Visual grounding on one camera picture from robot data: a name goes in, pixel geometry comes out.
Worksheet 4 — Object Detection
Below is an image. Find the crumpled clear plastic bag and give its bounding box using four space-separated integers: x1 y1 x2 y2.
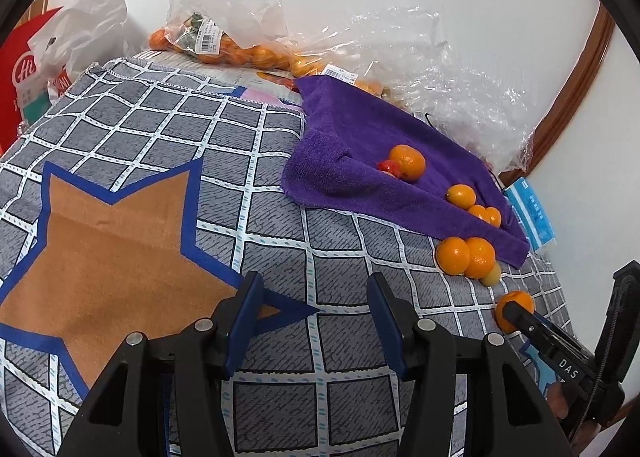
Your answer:
350 7 536 172

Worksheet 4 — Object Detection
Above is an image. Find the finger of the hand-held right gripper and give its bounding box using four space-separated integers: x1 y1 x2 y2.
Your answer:
500 301 561 358
531 311 583 350

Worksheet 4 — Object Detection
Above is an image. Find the red paper bag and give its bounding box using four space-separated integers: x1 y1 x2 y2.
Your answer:
0 0 66 148

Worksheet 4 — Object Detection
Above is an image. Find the large orange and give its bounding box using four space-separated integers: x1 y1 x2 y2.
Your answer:
389 144 427 182

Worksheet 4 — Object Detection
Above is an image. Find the printed cardboard box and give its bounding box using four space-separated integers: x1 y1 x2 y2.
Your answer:
122 48 303 105

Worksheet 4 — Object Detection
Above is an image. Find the red and white printed bag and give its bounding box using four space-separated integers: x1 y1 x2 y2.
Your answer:
46 68 77 106

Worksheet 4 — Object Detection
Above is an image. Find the small orange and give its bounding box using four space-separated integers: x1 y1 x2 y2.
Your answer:
446 184 476 210

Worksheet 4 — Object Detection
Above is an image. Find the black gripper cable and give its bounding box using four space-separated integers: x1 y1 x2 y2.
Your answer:
575 277 625 420

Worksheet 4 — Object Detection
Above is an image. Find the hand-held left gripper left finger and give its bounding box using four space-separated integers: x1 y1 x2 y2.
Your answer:
57 271 266 457

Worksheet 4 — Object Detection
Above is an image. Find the purple towel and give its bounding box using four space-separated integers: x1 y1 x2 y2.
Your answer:
281 75 531 270

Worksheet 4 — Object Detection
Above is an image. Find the clear labelled plastic bag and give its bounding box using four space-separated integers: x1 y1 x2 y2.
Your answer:
287 19 401 100

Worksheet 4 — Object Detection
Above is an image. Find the person's right hand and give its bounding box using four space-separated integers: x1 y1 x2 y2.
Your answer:
547 381 603 450

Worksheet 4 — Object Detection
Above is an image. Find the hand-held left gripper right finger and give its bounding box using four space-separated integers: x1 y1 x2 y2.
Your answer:
366 273 566 457

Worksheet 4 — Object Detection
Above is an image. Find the white plastic bag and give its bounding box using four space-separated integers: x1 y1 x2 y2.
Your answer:
27 0 128 88

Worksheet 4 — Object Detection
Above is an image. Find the grey checked star blanket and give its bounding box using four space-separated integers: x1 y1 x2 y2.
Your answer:
0 57 576 457

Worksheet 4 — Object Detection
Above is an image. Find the pile of bagged mandarins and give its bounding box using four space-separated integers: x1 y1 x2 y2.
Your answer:
289 49 388 98
149 27 292 70

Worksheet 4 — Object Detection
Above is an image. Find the brown wooden door frame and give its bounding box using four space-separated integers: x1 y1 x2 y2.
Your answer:
500 2 616 188

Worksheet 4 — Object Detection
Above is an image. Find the blue tissue pack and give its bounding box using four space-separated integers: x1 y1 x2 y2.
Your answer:
502 177 557 253

